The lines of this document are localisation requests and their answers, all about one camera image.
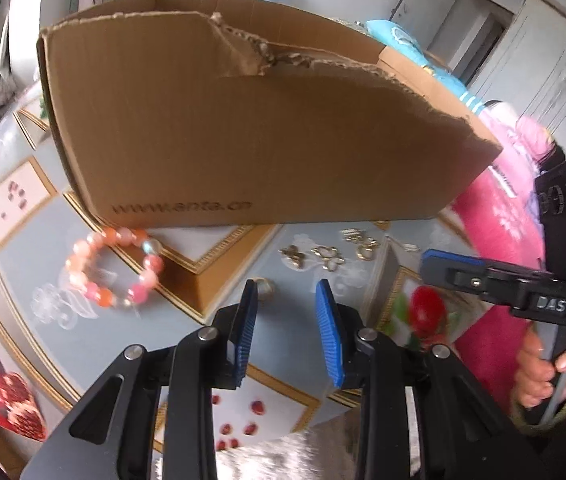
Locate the gold bow earring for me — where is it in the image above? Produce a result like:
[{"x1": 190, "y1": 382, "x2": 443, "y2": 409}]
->
[{"x1": 279, "y1": 245, "x2": 309, "y2": 268}]

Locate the person's right hand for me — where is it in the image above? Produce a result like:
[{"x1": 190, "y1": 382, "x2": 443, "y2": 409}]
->
[{"x1": 516, "y1": 329, "x2": 566, "y2": 410}]

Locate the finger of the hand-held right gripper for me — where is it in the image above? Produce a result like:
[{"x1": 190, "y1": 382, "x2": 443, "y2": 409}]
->
[{"x1": 420, "y1": 249, "x2": 539, "y2": 306}]

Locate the fruit print tablecloth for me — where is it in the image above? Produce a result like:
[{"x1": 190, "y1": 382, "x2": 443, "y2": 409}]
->
[{"x1": 0, "y1": 80, "x2": 474, "y2": 451}]

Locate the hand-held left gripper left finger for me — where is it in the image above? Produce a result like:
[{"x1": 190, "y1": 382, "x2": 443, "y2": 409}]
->
[{"x1": 20, "y1": 279, "x2": 259, "y2": 480}]

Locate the white fluffy towel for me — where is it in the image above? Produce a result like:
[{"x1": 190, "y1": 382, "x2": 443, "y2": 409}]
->
[{"x1": 215, "y1": 412, "x2": 364, "y2": 480}]

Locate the brown cardboard box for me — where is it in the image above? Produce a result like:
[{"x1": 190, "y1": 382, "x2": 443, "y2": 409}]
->
[{"x1": 37, "y1": 0, "x2": 504, "y2": 228}]

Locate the white panelled door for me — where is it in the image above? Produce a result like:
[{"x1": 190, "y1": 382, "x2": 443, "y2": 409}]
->
[{"x1": 463, "y1": 0, "x2": 566, "y2": 171}]

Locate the pink orange bead bracelet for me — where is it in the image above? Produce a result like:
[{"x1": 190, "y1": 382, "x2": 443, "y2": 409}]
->
[{"x1": 65, "y1": 227, "x2": 166, "y2": 311}]

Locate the light blue pillow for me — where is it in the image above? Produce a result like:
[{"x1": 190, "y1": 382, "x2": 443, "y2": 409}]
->
[{"x1": 365, "y1": 20, "x2": 484, "y2": 116}]

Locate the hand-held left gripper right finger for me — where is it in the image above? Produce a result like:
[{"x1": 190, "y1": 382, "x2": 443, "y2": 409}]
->
[{"x1": 315, "y1": 280, "x2": 554, "y2": 480}]

